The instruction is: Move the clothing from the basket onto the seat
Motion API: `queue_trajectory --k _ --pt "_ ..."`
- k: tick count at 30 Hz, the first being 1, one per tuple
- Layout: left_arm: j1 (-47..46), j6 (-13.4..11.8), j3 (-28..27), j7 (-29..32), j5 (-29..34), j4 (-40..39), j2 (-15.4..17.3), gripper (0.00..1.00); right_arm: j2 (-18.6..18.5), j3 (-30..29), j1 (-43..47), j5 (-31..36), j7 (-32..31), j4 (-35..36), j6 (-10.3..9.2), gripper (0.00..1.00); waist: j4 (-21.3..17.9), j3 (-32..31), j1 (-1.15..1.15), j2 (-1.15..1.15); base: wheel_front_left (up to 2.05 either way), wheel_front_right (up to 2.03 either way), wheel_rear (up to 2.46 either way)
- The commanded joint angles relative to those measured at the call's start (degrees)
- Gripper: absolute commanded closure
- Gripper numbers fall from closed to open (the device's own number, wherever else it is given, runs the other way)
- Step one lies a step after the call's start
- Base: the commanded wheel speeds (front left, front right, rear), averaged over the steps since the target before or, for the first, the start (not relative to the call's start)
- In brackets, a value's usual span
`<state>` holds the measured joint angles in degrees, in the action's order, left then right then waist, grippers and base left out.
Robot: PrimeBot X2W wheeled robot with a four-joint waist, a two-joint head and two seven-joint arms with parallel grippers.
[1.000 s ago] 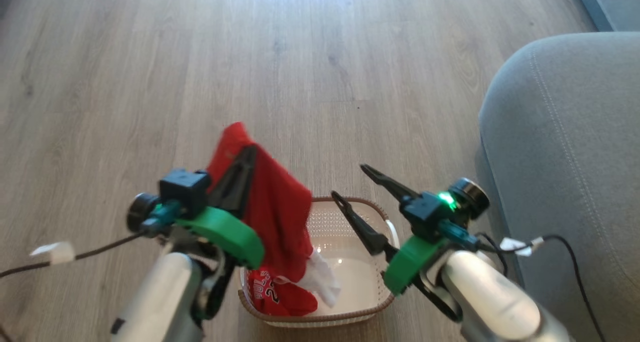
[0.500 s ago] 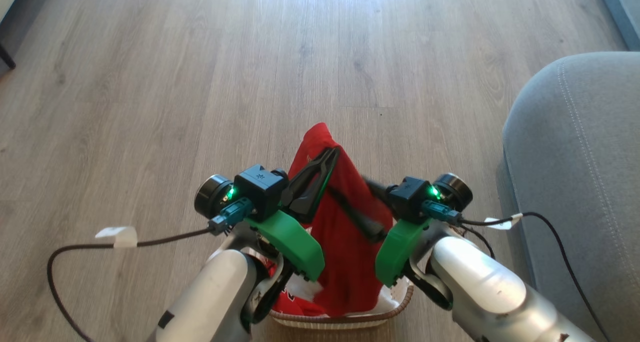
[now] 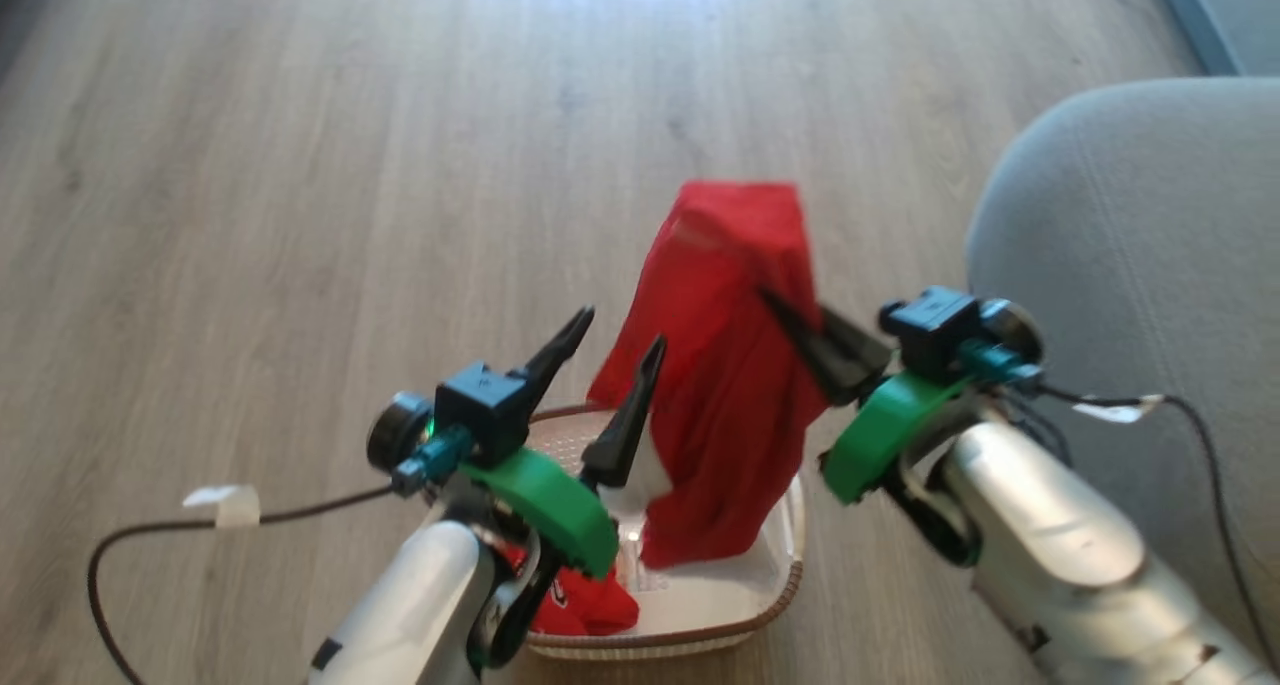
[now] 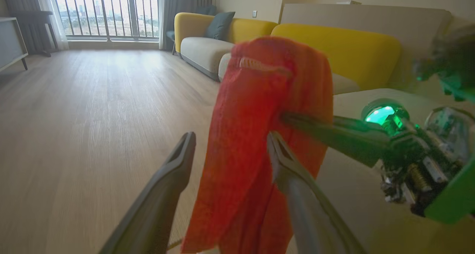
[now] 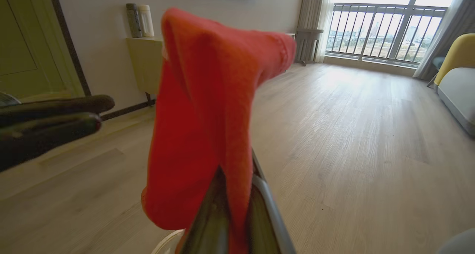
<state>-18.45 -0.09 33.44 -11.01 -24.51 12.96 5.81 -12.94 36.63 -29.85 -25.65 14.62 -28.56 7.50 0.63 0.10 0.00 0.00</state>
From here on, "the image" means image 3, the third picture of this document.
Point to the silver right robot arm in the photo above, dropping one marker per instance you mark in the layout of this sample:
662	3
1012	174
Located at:
1060	555

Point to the white laundry basket brown rim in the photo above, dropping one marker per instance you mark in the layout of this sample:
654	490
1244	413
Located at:
705	610

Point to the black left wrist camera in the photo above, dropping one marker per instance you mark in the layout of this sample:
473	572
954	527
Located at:
480	410

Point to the grey fabric sofa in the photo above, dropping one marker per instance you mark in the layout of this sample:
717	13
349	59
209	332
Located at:
1150	225

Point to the red garment with print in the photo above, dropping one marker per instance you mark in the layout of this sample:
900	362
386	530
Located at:
600	610

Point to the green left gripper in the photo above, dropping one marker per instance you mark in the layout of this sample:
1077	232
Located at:
545	500

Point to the plain red garment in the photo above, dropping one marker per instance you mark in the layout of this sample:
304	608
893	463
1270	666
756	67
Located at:
720	415

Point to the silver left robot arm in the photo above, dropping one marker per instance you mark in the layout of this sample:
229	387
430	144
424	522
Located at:
410	605

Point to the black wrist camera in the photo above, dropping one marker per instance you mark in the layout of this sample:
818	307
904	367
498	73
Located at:
935	327
480	410

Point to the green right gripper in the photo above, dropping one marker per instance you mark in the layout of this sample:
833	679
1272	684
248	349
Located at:
880	435

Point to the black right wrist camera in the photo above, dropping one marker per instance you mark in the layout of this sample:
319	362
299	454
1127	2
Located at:
935	327

